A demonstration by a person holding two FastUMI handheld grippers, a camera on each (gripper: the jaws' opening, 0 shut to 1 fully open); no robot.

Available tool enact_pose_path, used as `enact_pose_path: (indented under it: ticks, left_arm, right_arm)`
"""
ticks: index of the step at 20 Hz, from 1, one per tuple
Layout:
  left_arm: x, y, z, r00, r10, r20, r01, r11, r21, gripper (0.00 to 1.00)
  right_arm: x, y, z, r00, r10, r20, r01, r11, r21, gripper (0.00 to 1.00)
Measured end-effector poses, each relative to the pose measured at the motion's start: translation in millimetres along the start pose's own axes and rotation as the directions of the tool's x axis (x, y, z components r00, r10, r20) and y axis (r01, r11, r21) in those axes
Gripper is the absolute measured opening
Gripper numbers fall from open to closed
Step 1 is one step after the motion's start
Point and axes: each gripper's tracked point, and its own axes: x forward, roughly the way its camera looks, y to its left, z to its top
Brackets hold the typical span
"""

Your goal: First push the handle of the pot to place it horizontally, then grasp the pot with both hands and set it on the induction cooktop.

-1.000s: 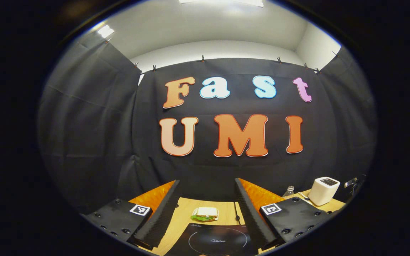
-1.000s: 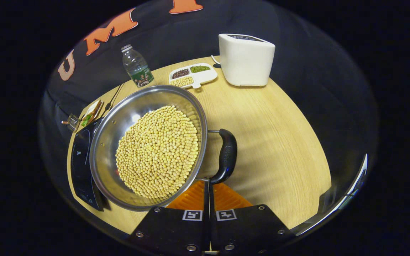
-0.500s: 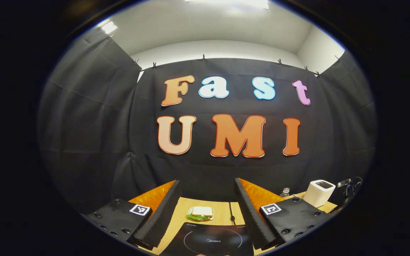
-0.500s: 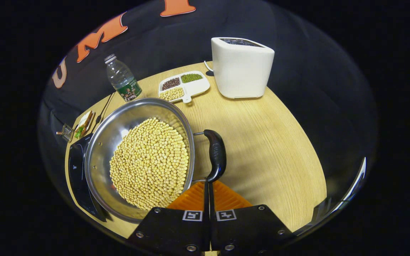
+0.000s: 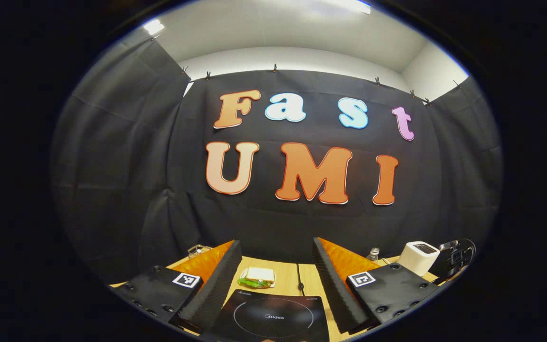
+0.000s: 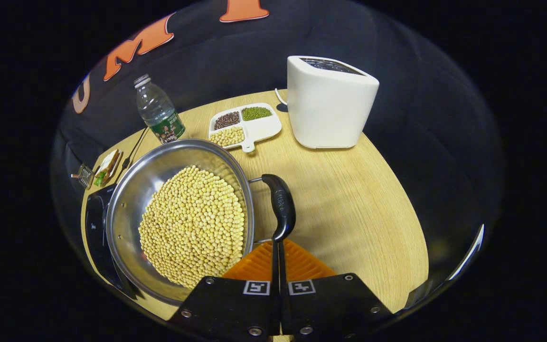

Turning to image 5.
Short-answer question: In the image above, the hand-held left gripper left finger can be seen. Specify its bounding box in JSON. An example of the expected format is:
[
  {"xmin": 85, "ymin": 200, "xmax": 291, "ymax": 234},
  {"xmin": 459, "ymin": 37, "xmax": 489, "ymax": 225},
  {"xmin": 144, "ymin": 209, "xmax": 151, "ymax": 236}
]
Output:
[{"xmin": 110, "ymin": 240, "xmax": 243, "ymax": 334}]

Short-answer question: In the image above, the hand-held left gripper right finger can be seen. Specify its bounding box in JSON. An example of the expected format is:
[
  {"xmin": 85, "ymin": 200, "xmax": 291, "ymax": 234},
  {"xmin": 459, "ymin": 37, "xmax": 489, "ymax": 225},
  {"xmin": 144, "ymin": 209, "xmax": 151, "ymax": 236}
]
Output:
[{"xmin": 312, "ymin": 237, "xmax": 441, "ymax": 334}]

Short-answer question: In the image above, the black induction cooktop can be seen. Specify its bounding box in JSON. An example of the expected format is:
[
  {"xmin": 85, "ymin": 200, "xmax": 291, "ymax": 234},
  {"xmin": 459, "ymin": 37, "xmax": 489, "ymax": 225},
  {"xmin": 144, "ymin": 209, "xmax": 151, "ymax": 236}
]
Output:
[{"xmin": 200, "ymin": 290, "xmax": 330, "ymax": 342}]

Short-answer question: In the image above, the white toaster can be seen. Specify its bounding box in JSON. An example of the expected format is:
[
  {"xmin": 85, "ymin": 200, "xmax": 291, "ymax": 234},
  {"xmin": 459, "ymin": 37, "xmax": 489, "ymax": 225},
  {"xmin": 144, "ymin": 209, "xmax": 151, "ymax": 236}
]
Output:
[{"xmin": 397, "ymin": 241, "xmax": 441, "ymax": 277}]

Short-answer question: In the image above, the black backdrop cloth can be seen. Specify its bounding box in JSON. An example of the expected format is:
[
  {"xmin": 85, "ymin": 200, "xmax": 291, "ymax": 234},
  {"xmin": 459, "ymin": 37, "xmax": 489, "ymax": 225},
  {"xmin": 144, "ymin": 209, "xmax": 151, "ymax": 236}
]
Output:
[{"xmin": 49, "ymin": 40, "xmax": 504, "ymax": 285}]

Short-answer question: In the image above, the small ceiling light panel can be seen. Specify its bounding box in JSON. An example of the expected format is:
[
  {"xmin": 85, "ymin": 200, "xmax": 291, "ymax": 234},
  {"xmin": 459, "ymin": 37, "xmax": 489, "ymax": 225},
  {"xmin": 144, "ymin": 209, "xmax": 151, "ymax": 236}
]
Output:
[{"xmin": 143, "ymin": 19, "xmax": 166, "ymax": 36}]

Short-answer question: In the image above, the large ceiling light panel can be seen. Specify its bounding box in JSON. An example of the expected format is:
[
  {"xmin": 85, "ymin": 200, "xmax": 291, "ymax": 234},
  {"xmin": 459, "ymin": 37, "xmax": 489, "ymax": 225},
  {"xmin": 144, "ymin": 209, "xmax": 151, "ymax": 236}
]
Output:
[{"xmin": 319, "ymin": 0, "xmax": 372, "ymax": 15}]

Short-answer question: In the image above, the wire mesh holder basket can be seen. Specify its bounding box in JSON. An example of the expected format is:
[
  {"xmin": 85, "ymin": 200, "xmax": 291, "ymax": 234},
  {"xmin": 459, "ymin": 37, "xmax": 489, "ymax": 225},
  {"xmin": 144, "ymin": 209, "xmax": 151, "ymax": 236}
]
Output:
[{"xmin": 188, "ymin": 244, "xmax": 213, "ymax": 259}]

